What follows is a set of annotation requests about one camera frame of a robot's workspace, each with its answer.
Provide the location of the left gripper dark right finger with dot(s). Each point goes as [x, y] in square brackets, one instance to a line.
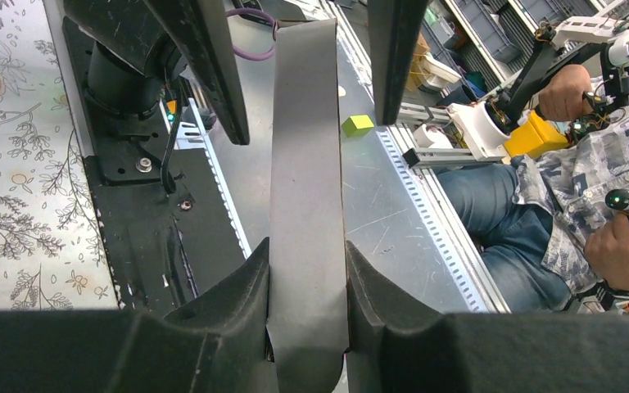
[398, 344]

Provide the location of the person operating teleoperation handles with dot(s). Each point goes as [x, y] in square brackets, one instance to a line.
[543, 224]

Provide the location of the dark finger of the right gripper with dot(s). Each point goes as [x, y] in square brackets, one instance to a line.
[394, 27]
[200, 31]

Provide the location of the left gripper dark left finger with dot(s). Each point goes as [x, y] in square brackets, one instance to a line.
[215, 343]

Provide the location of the yellow green small cube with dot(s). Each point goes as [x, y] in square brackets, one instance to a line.
[357, 126]

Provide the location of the floral patterned table cloth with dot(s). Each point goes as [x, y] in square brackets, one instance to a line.
[51, 253]

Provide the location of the white cardboard paper box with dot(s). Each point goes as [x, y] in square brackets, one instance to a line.
[307, 320]

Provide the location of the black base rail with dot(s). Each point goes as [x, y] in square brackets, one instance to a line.
[164, 249]

